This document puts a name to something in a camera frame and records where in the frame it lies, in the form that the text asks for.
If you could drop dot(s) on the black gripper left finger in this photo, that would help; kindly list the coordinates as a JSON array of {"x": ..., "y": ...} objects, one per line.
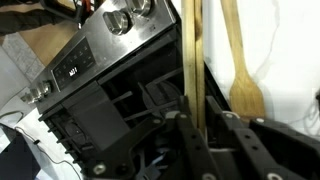
[{"x": 198, "y": 161}]

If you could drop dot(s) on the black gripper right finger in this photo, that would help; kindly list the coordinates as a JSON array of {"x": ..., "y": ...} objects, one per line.
[{"x": 242, "y": 153}]

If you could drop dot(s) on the wooden cooking spatula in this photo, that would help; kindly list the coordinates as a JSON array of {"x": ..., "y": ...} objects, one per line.
[{"x": 245, "y": 96}]

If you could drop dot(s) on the wooden counter edge strip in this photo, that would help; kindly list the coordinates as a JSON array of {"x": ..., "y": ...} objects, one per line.
[{"x": 193, "y": 60}]

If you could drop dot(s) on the black stove griddle plate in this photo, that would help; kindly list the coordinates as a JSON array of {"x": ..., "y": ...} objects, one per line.
[{"x": 96, "y": 115}]

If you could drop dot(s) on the stainless steel gas range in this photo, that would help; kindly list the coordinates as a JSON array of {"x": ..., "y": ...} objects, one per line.
[{"x": 142, "y": 74}]

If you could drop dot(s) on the black oven control panel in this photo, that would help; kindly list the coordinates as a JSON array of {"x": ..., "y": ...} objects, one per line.
[{"x": 79, "y": 60}]

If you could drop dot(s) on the silver stove knob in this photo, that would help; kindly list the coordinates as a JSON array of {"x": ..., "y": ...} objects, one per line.
[
  {"x": 38, "y": 93},
  {"x": 117, "y": 22}
]

